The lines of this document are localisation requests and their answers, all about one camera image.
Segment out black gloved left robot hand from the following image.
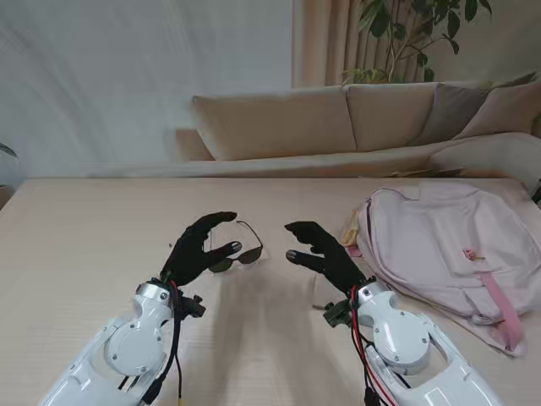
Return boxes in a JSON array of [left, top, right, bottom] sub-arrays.
[[160, 211, 243, 285]]

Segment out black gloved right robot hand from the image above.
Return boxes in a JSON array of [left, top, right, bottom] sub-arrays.
[[284, 221, 367, 297]]

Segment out dark thin-framed sunglasses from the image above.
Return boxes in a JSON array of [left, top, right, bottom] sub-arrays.
[[209, 219, 264, 274]]

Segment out yellow backpack charm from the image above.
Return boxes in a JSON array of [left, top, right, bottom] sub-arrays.
[[341, 211, 360, 246]]

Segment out pale pink backpack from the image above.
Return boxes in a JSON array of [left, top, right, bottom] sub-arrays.
[[350, 184, 541, 359]]

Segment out beige fabric sofa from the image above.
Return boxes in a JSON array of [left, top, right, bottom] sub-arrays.
[[175, 74, 541, 178]]

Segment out white backdrop cloth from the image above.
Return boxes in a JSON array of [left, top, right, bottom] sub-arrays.
[[0, 0, 293, 178]]

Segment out grey sofa cushion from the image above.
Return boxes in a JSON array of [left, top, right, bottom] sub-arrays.
[[412, 82, 538, 147]]

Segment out beige loose sofa cushion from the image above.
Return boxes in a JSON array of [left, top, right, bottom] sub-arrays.
[[454, 80, 541, 140]]

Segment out tall green leafy houseplant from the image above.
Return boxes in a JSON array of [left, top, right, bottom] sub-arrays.
[[340, 0, 494, 85]]

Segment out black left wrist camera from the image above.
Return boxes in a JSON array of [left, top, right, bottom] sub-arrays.
[[177, 294, 208, 321]]

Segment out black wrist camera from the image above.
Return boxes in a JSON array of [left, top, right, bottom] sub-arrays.
[[177, 294, 208, 321], [323, 298, 354, 329]]

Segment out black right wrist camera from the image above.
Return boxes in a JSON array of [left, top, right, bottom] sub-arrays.
[[323, 298, 354, 329]]

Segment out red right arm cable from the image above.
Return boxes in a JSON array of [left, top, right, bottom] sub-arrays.
[[352, 287, 407, 390]]

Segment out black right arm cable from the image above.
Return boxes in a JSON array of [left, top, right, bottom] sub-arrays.
[[350, 287, 381, 406]]

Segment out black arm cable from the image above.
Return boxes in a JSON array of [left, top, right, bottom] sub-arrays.
[[350, 287, 381, 406], [141, 278, 183, 405]]

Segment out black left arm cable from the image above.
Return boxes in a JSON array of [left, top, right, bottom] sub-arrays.
[[141, 278, 183, 405]]

